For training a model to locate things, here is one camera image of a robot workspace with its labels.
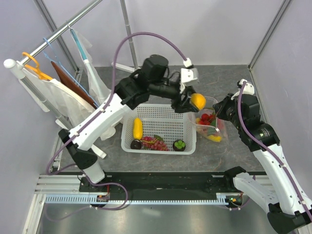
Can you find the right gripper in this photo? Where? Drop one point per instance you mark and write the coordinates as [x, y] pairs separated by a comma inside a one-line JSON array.
[[220, 107]]

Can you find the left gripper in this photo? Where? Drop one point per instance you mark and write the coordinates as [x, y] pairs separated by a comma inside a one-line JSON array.
[[188, 107]]

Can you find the orange fruit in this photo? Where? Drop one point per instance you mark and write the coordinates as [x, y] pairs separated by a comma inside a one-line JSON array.
[[198, 100]]

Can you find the red lychee bunch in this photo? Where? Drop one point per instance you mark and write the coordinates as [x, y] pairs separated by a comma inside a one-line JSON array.
[[206, 119]]

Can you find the clear zip top bag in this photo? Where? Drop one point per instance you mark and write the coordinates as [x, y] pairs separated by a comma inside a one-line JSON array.
[[204, 130]]

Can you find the yellow mango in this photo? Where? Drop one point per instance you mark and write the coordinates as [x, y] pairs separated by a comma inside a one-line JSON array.
[[137, 129], [214, 138]]

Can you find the mangosteen with green calyx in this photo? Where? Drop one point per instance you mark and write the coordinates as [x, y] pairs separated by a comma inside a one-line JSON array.
[[179, 145]]

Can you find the purple grape bunch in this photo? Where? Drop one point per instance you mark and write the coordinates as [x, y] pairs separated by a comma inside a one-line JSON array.
[[148, 143]]

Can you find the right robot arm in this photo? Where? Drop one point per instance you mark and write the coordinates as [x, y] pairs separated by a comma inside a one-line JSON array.
[[287, 207]]

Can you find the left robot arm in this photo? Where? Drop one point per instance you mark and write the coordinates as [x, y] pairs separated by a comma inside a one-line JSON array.
[[130, 92]]

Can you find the white garment bag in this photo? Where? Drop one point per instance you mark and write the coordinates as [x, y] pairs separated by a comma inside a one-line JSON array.
[[67, 102]]

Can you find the white plastic basket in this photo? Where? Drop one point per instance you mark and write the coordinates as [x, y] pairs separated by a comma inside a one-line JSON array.
[[161, 120]]

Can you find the dark mangosteen left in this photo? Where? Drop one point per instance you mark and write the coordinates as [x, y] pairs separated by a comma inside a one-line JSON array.
[[136, 144]]

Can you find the rack pole with white foot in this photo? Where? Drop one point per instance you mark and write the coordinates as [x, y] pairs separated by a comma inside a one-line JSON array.
[[130, 41]]

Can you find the clear plastic garment cover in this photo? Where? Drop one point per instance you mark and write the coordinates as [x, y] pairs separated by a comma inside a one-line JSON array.
[[105, 90]]

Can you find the brown wooden hanger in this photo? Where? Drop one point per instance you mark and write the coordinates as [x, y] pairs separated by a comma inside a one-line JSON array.
[[69, 83]]

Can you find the teal and white hanger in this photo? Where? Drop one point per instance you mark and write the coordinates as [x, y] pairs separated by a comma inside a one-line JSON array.
[[95, 90]]

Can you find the orange hanger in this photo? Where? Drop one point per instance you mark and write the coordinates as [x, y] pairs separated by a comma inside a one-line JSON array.
[[41, 75]]

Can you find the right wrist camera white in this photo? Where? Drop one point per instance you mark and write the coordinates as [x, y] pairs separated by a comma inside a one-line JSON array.
[[246, 87]]

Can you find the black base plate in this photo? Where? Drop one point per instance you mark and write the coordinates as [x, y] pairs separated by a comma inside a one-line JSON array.
[[161, 185]]

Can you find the silver clothes rack rail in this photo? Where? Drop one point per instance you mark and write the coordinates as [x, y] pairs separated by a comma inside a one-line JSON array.
[[57, 32]]

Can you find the blue wire hanger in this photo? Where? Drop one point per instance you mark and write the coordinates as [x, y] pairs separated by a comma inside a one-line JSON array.
[[57, 61]]

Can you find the light blue cable duct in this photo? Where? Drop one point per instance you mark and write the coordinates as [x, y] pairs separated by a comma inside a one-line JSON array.
[[95, 199]]

